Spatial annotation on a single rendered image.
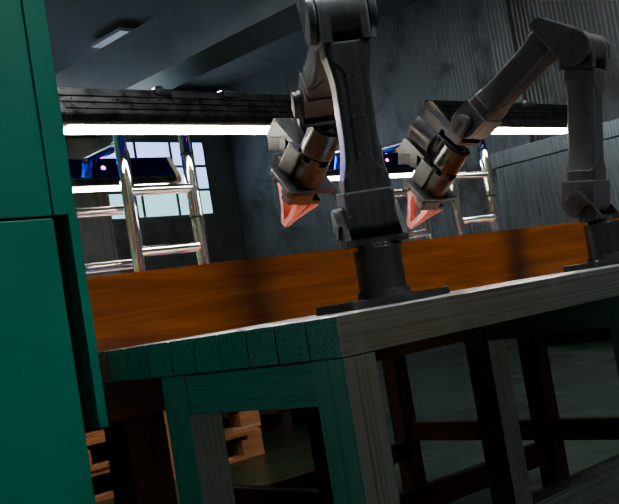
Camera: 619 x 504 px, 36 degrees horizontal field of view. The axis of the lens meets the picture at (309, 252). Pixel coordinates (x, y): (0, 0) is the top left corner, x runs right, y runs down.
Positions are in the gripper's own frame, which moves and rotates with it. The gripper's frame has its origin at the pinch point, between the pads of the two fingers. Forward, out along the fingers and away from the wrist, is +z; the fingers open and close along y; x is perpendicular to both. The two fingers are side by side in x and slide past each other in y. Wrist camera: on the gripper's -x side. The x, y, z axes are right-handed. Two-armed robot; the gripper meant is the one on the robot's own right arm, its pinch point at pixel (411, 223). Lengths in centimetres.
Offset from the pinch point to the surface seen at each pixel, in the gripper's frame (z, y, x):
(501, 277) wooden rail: -8.3, 3.2, 25.0
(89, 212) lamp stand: 29, 45, -43
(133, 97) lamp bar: -11, 56, -27
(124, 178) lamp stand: 9, 50, -29
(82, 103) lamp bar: -10, 66, -25
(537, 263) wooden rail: -9.3, -8.6, 23.9
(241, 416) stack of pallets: 233, -137, -115
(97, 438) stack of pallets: 228, -56, -119
